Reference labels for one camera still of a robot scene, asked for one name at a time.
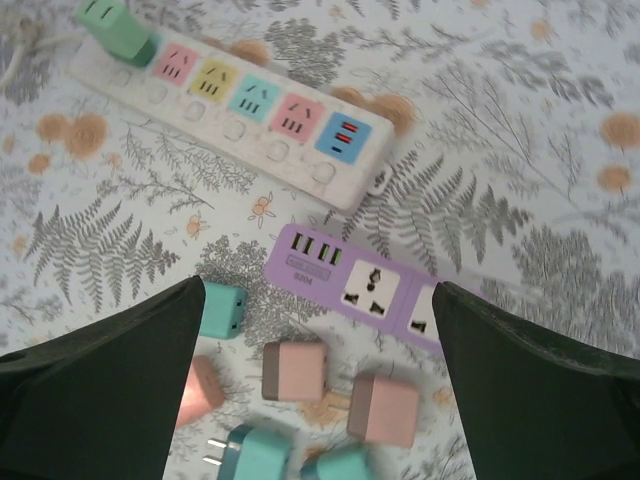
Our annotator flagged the purple power strip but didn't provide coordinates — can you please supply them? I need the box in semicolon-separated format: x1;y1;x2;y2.
264;222;487;358

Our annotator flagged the white strip power cord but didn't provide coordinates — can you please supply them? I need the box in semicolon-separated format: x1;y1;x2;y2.
0;16;87;92

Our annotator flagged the pink and brown plug adapter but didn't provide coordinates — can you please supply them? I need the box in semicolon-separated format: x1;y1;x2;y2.
260;340;330;404
345;374;422;448

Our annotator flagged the teal plug adapter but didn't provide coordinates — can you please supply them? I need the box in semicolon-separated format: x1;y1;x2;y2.
203;423;292;480
299;443;372;480
199;280;249;340

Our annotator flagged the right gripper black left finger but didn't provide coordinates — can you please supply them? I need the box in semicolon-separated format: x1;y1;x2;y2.
0;275;207;480

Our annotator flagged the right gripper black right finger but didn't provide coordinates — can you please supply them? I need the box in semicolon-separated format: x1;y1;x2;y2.
431;280;640;480

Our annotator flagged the green plug adapter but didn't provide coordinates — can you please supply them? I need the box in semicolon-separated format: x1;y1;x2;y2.
73;0;161;69

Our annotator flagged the white multi-socket power strip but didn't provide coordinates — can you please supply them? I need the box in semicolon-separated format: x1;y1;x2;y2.
67;27;397;214

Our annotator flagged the floral tablecloth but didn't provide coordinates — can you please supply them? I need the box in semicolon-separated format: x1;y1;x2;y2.
0;0;640;480

